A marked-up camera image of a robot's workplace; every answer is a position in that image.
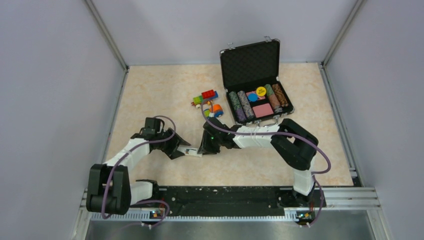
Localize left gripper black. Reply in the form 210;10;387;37
154;127;190;159

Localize white remote control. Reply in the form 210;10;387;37
177;146;203;158

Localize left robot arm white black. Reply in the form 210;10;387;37
85;115;191;219

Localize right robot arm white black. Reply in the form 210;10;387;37
197;118;319;206

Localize orange blue toy car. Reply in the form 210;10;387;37
203;104;224;118

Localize green purple chip stack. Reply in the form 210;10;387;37
229;91;247;123

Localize red blue brick truck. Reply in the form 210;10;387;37
191;89;219;109

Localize blue purple chip stack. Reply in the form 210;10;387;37
237;90;255;120

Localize blue poker chip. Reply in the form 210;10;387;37
246;92;259;103

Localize pink card deck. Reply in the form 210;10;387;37
252;103;274;118

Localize yellow dealer button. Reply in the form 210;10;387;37
255;86;267;98

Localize black poker chip case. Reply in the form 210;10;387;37
219;36;295;125

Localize brown orange chip stack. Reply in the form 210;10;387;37
272;84;289;107

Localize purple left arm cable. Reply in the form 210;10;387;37
100;115;176;220

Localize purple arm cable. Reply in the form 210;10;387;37
200;99;332;228
100;115;176;220

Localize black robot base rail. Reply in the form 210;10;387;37
131;186;327;223

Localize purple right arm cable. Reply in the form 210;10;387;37
200;99;332;228

